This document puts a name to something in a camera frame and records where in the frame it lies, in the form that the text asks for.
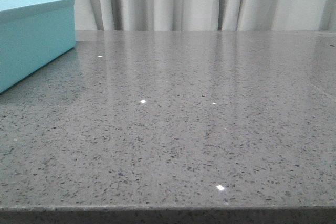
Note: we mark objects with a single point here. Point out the turquoise blue box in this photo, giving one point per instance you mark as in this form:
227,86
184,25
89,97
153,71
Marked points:
33,33

